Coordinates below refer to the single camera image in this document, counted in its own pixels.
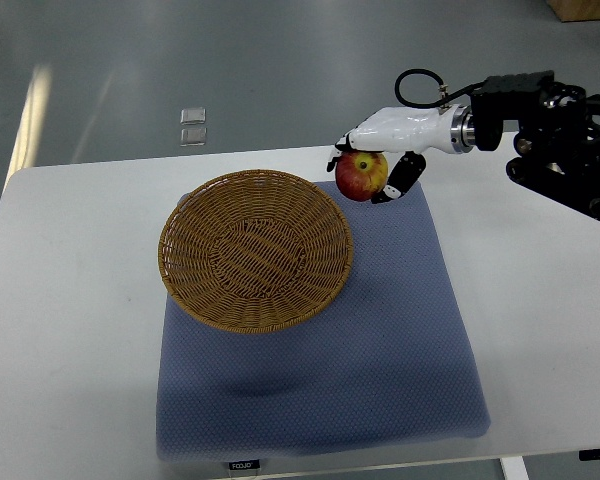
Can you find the brown wicker basket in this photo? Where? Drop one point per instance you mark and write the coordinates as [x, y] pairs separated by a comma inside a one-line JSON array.
[[255, 251]]

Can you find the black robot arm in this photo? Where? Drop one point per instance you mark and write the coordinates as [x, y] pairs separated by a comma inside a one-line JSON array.
[[558, 141]]

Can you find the wooden furniture corner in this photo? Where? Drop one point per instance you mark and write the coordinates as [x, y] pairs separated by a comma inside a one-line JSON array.
[[576, 10]]

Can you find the black table label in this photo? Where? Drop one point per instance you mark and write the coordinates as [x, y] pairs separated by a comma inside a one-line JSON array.
[[243, 465]]

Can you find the black table edge bracket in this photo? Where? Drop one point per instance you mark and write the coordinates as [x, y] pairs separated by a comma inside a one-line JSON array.
[[589, 455]]

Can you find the lower floor socket plate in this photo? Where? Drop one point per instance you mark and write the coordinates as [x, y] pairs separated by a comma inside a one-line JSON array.
[[193, 136]]

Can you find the red yellow apple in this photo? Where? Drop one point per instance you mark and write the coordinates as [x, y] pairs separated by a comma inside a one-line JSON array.
[[361, 175]]

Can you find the floor socket plate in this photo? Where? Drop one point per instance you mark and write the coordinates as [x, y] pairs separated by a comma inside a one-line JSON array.
[[193, 115], [193, 136]]

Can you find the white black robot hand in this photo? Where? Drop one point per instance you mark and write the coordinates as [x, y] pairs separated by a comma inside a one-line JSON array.
[[402, 135]]

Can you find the blue-grey quilted mat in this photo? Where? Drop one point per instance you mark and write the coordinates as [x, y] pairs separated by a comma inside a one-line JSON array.
[[387, 362]]

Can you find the white table leg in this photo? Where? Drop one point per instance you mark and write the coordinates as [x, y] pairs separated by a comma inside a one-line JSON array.
[[514, 468]]

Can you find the upper floor socket plate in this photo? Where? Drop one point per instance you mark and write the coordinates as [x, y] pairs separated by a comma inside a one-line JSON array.
[[193, 115]]

